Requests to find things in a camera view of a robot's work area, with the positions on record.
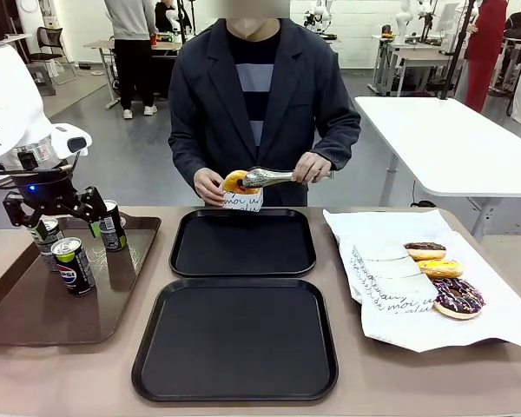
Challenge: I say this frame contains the person in dark jacket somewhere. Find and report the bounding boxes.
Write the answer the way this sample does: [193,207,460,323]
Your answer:
[168,16,363,208]

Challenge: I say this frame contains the red glazed donut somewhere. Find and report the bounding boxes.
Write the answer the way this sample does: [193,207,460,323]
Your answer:
[222,169,262,195]

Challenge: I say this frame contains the large white paper sheet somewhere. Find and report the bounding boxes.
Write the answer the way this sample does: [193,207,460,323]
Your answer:
[321,208,521,354]

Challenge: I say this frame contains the grey background work table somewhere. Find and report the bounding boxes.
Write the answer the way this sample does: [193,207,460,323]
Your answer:
[370,33,466,98]

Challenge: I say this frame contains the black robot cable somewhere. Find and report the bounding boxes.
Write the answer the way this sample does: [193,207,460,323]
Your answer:
[0,152,82,189]

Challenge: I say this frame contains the red dress mannequin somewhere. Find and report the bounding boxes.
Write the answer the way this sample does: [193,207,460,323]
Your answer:
[463,0,510,114]

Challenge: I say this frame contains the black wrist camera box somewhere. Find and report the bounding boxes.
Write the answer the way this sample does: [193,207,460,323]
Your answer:
[16,151,38,171]

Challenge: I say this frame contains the purple sprinkled chocolate donut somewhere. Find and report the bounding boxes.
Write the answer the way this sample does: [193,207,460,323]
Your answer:
[431,277,486,321]

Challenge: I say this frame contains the person's right forearm dark sleeve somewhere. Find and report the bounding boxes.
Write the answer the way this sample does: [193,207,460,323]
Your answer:
[168,129,216,186]

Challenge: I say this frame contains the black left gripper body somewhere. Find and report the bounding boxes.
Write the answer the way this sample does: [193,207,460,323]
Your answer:
[11,168,82,217]

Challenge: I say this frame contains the person's left hand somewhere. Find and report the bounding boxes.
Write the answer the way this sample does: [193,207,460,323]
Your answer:
[293,151,333,186]

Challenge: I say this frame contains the black office chair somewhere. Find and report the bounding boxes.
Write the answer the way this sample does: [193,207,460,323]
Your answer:
[27,26,77,86]

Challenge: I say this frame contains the black slanted stand pole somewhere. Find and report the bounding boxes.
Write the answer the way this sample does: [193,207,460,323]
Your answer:
[437,0,479,102]

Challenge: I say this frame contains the person's right hand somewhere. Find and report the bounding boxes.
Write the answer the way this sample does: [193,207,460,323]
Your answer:
[193,168,228,208]

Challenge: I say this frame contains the chocolate glazed donut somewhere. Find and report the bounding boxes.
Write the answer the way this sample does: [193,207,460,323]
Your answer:
[403,241,448,262]

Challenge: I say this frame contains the yellow glazed sprinkled donut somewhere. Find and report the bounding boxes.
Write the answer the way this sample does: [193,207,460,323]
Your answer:
[416,258,465,280]

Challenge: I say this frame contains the person's left forearm dark sleeve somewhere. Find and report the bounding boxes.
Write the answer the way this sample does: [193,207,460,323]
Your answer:
[310,108,363,174]

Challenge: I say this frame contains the brown plastic tray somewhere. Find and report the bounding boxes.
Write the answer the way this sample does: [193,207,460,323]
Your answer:
[0,215,163,348]

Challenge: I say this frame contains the person in black clothes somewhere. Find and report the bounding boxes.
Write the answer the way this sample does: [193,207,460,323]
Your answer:
[153,0,180,34]

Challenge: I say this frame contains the white folding table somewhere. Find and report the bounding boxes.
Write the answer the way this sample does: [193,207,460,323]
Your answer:
[353,95,521,243]

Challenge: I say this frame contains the wooden background table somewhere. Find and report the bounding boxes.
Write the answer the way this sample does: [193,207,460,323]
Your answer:
[82,37,184,110]

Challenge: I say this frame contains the black square serving tray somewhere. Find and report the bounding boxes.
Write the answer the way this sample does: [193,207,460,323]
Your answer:
[168,208,318,279]
[130,277,340,403]

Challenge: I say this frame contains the black floor cable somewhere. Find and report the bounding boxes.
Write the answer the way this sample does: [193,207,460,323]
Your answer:
[409,176,438,209]

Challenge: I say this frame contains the person in grey hoodie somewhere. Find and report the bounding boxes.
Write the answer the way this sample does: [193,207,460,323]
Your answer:
[103,0,160,121]

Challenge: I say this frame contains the black Pepsi zero can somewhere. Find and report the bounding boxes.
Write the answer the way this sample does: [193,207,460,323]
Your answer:
[98,199,129,253]
[29,215,65,274]
[50,236,97,298]

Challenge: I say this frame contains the silver metal tongs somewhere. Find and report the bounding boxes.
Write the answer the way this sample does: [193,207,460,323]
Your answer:
[241,166,335,189]

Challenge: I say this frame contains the black tripod stand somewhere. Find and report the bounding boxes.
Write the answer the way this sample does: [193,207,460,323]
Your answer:
[175,0,197,45]

